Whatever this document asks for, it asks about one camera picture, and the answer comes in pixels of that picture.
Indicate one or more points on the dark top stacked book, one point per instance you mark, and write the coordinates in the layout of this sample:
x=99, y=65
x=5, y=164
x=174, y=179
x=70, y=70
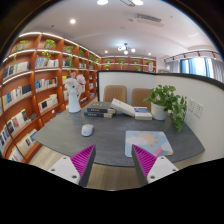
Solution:
x=102, y=107

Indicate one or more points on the white wall power socket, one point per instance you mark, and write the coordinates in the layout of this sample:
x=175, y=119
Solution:
x=198, y=110

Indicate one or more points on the green potted plant white pot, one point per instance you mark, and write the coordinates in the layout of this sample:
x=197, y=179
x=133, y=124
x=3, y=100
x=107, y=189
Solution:
x=174, y=105

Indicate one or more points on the white vase with flowers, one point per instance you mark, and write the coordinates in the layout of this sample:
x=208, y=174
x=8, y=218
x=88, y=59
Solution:
x=74, y=87

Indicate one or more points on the orange wooden bookshelf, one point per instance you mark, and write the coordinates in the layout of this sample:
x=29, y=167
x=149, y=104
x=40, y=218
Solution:
x=32, y=88

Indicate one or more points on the pastel cartoon mouse pad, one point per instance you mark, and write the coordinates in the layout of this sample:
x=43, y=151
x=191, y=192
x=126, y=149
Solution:
x=154, y=142

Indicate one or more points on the dark bottom stacked book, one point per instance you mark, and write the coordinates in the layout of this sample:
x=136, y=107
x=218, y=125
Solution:
x=96, y=114

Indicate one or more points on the white flat book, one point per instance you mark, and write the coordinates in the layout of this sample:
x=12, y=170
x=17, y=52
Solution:
x=142, y=113

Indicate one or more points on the dark stacked book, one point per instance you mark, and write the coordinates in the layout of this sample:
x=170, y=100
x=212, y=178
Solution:
x=96, y=114
x=102, y=107

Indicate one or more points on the white partition panel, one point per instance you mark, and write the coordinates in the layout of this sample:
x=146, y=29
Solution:
x=192, y=100

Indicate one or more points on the white leaning book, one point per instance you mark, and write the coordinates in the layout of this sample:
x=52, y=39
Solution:
x=122, y=107

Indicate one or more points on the round ceiling chandelier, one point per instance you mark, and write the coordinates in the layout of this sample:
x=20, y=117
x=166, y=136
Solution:
x=125, y=49

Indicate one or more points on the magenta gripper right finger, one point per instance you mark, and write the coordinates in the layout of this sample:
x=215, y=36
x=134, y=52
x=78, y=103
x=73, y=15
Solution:
x=150, y=168

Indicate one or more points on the white computer mouse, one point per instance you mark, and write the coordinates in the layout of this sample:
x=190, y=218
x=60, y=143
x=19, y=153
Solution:
x=87, y=130

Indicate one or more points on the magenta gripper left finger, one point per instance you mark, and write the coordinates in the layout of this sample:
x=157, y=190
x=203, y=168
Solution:
x=76, y=168

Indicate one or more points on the tan chair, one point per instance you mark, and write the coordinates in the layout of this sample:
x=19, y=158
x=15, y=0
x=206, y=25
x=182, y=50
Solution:
x=115, y=92
x=138, y=97

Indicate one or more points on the tan left chair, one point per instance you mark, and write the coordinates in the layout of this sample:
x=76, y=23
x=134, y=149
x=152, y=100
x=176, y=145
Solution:
x=115, y=92

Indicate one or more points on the tan right chair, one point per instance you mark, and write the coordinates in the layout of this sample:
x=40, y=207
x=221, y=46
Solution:
x=138, y=97

